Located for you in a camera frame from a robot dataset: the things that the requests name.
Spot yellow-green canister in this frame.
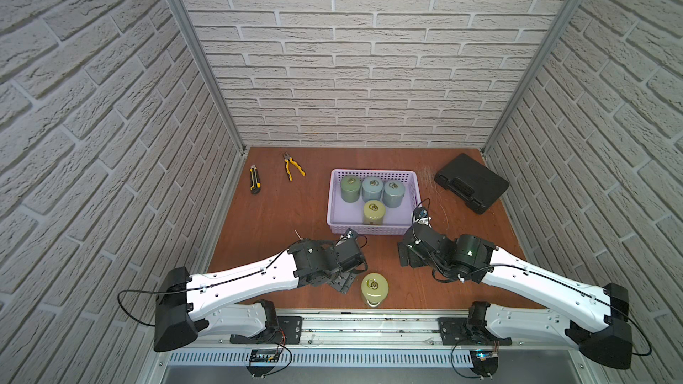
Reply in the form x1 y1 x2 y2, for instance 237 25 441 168
363 199 386 226
361 273 390 308

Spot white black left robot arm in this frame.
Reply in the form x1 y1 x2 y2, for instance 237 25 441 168
153 230 367 353

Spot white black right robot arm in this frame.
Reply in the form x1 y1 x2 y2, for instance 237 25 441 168
398 222 634 370

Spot lilac perforated plastic basket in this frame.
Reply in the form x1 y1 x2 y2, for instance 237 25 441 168
327 169 422 236

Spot light blue canister back right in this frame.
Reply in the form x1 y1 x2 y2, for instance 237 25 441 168
382 180 406 208

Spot light blue canister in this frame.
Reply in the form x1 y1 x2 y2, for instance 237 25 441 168
382 180 406 208
361 177 384 202

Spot dark green canister back left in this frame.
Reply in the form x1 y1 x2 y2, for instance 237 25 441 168
340 174 362 203

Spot light blue canister back middle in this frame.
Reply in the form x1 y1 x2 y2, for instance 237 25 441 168
361 177 384 202

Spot black plastic tool case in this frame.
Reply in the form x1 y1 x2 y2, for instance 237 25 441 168
434 154 510 215

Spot yellow black pliers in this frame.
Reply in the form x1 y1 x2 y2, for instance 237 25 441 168
283 152 306 182

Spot yellow black utility knife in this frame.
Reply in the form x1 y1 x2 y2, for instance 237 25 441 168
249 165 261 195

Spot right controller board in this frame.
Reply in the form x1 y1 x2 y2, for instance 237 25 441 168
470 351 499 380

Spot controller board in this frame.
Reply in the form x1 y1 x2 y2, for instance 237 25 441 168
247 348 282 378
470 351 499 380

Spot left controller board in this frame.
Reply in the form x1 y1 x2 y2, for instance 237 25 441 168
247 348 282 378

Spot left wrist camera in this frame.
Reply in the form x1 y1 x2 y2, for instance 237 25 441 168
340 229 359 242

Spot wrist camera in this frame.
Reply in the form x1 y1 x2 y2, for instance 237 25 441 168
340 229 359 242
413 206 430 226

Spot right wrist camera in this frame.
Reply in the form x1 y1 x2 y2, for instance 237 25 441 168
413 206 430 226

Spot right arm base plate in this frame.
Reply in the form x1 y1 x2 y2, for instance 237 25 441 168
437 318 512 347

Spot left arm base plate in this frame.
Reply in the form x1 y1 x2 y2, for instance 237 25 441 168
229 316 303 345

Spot aluminium frame post right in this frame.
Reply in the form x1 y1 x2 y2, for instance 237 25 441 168
480 0 583 158

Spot aluminium frame post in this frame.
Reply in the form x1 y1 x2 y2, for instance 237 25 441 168
480 0 583 158
166 0 247 156

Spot aluminium frame post left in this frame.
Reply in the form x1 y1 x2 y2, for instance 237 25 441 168
166 0 247 156

